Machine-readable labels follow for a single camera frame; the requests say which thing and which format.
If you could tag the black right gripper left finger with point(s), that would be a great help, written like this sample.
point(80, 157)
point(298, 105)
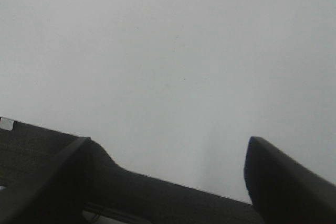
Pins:
point(56, 192)

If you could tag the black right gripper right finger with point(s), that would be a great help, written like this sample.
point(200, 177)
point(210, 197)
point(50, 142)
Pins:
point(282, 190)

